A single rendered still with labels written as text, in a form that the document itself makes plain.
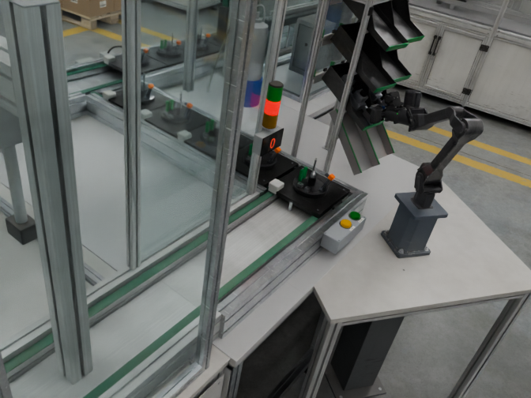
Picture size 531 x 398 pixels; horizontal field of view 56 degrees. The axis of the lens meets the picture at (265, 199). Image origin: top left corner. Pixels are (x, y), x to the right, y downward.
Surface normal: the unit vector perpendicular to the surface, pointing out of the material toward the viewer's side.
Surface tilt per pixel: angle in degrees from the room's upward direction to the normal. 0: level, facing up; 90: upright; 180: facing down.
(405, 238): 90
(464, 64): 90
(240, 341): 0
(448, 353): 0
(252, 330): 0
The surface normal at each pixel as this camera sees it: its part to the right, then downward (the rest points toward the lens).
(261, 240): 0.15, -0.80
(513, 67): -0.46, 0.47
